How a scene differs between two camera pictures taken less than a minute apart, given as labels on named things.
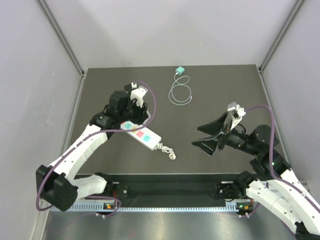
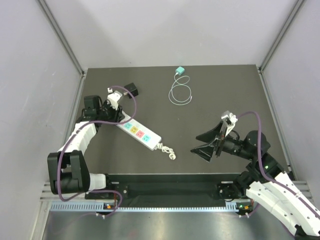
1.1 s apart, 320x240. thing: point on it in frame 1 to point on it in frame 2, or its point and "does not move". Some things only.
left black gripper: (141, 112) to (117, 115)
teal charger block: (180, 70) does not move
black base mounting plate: (174, 190) does not move
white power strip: (144, 136) does not move
